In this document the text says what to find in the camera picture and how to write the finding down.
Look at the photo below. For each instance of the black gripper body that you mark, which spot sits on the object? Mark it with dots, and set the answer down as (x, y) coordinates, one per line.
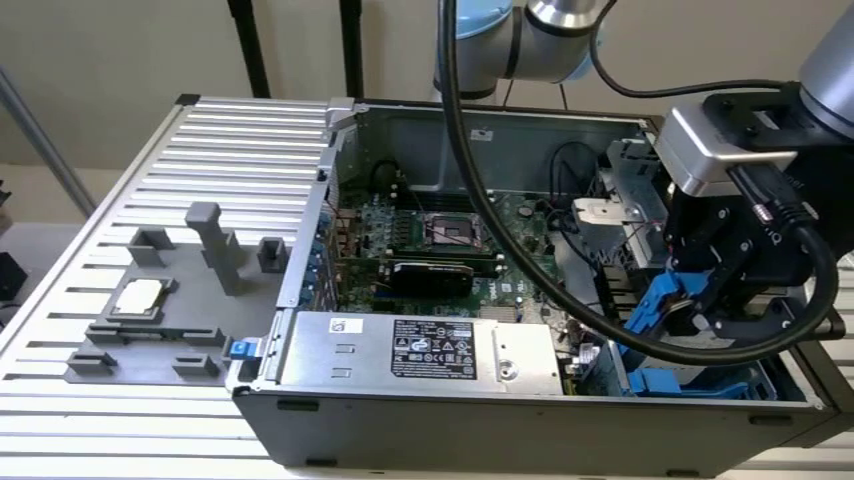
(714, 230)

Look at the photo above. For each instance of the hard disk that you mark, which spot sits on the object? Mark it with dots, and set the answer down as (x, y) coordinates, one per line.
(656, 305)

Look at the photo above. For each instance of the grey disk bay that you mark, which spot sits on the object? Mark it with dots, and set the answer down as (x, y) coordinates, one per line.
(756, 382)

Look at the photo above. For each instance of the green motherboard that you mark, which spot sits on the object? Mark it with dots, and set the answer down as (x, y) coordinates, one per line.
(527, 250)

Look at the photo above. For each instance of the small silver heat sink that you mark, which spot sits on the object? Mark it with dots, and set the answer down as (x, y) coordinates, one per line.
(500, 314)

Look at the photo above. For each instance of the CPU socket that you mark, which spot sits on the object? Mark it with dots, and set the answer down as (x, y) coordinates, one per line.
(447, 230)

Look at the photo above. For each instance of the black graphics card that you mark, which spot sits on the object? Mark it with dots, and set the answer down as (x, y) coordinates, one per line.
(427, 280)

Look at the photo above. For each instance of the open dark grey PC case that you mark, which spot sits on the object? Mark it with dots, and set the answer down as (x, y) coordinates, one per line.
(467, 430)

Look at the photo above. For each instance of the silver power supply unit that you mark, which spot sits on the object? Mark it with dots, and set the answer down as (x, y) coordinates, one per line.
(367, 360)

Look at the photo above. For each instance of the black stand pole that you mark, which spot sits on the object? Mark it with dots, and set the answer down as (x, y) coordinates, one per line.
(249, 50)
(351, 50)

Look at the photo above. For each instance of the blue case latch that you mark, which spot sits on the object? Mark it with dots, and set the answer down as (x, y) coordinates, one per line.
(241, 349)

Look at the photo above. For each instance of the grey parts rack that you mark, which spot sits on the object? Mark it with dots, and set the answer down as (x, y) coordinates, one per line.
(193, 320)

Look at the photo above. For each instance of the silver CPU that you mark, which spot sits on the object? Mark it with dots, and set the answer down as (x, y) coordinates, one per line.
(136, 297)

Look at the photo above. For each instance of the black box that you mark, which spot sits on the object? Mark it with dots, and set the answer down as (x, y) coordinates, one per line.
(9, 277)

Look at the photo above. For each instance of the metal drive cage bracket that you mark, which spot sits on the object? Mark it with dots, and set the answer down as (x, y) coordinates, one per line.
(620, 210)

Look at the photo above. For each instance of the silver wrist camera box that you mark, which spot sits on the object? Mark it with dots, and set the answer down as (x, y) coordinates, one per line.
(694, 145)

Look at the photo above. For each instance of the grey metal frame bar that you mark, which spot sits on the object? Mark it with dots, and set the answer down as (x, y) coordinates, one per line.
(40, 135)

